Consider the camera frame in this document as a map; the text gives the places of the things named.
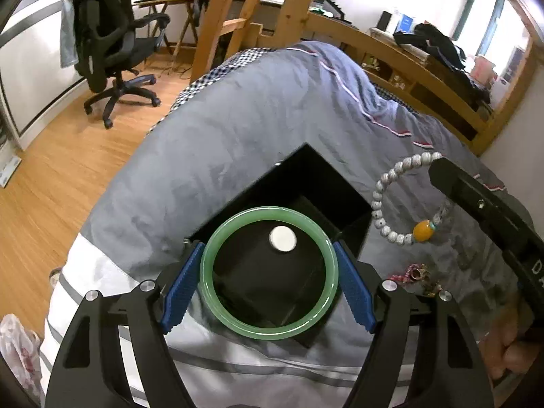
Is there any pile of black clothes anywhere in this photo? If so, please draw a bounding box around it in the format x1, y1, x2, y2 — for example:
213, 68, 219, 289
393, 22, 489, 94

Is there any white plastic bag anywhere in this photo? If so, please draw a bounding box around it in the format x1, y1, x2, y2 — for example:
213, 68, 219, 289
0, 313, 45, 400

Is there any person's right hand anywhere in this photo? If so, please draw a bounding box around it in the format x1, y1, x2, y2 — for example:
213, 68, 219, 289
484, 297, 537, 392

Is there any black jewelry box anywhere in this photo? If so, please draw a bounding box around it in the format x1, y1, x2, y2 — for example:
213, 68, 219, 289
187, 143, 374, 349

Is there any grey bead bracelet amber bead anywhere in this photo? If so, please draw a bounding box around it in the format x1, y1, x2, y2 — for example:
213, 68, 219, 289
371, 152, 451, 246

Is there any wooden bed frame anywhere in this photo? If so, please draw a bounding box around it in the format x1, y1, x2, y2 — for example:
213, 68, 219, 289
193, 0, 544, 156

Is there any grey jacket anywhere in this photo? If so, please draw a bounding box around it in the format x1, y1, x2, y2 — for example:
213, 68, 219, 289
59, 0, 100, 69

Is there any white round disc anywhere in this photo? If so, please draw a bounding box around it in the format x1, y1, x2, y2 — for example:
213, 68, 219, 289
269, 225, 297, 253

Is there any grey striped duvet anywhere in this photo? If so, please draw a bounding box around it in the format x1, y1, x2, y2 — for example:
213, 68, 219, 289
40, 41, 528, 408

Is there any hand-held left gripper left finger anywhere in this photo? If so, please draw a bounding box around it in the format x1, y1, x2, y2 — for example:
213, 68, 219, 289
45, 240, 207, 408

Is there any wooden folding table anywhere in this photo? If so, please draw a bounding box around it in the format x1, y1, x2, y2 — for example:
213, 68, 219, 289
134, 0, 202, 71

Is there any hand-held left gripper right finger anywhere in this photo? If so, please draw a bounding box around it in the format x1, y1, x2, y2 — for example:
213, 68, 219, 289
332, 240, 496, 408

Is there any green jade bangle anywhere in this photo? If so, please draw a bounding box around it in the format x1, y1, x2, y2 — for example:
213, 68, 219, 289
200, 206, 341, 341

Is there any white bathroom scale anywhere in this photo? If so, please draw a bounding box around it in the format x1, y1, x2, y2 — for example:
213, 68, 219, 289
0, 155, 22, 188

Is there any white and blue box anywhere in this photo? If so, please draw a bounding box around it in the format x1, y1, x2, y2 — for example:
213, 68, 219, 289
376, 11, 416, 35

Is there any pink bead bracelet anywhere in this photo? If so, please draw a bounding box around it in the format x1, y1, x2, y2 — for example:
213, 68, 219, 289
397, 265, 429, 284

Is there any white sliding door wardrobe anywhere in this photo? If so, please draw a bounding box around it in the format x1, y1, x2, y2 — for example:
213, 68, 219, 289
0, 0, 154, 151

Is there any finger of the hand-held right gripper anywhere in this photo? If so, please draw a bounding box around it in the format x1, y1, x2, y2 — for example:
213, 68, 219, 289
428, 158, 506, 249

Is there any pink plastic container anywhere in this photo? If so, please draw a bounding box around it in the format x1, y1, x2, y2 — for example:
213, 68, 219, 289
472, 55, 496, 86

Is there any black office chair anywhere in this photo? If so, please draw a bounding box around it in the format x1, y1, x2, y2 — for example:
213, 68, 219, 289
73, 0, 171, 129

